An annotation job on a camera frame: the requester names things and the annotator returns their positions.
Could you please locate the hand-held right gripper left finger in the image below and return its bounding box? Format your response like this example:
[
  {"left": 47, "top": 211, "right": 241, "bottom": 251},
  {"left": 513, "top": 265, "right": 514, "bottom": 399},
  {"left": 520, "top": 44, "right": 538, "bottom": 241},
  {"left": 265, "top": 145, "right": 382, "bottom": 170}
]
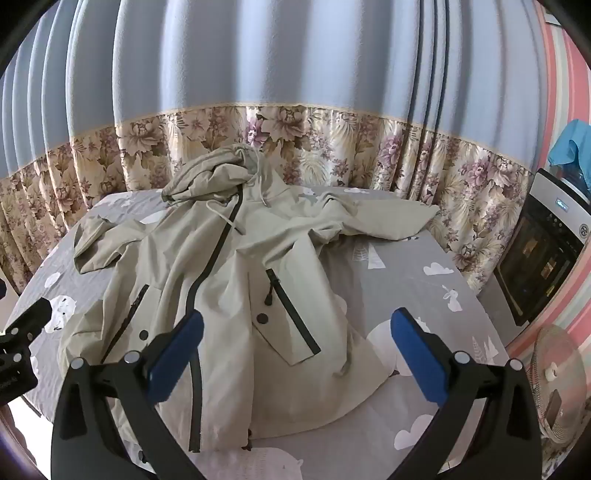
[{"left": 50, "top": 309, "right": 206, "bottom": 480}]

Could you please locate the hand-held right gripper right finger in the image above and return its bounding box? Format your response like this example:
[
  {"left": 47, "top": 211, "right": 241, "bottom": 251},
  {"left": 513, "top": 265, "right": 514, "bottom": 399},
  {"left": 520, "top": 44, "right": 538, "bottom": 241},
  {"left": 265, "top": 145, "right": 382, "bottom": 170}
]
[{"left": 390, "top": 308, "right": 543, "bottom": 480}]

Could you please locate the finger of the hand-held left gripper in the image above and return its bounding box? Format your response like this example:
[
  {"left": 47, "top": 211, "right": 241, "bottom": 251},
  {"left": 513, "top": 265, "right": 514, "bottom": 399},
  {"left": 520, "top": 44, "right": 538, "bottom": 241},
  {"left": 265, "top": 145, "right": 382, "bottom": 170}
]
[{"left": 0, "top": 298, "right": 52, "bottom": 352}]

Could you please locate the beige hooded jacket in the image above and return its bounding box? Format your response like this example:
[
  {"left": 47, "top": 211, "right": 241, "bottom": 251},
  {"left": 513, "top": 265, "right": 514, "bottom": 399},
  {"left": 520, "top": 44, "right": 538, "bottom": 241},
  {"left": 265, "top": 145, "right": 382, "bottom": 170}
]
[{"left": 58, "top": 143, "right": 441, "bottom": 455}]

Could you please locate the grey printed bed sheet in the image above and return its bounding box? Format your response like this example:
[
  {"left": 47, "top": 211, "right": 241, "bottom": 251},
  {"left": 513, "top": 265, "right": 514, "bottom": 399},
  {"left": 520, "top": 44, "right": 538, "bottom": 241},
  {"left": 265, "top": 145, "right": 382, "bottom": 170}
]
[{"left": 4, "top": 185, "right": 511, "bottom": 480}]

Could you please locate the white electric fan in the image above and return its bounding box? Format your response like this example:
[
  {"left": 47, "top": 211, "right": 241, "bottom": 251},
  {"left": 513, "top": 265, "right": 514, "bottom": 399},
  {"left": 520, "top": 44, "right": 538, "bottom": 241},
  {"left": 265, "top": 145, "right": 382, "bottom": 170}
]
[{"left": 529, "top": 323, "right": 591, "bottom": 444}]

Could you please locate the black and silver oven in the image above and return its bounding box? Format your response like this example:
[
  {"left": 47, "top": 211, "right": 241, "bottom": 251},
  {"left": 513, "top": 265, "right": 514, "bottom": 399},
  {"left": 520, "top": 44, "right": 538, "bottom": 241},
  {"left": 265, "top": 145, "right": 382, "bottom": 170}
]
[{"left": 493, "top": 168, "right": 591, "bottom": 328}]

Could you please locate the blue cloth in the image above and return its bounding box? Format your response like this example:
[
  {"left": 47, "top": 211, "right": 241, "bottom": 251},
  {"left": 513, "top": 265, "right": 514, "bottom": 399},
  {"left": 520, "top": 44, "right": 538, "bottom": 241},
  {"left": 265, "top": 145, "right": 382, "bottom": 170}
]
[{"left": 547, "top": 119, "right": 591, "bottom": 195}]

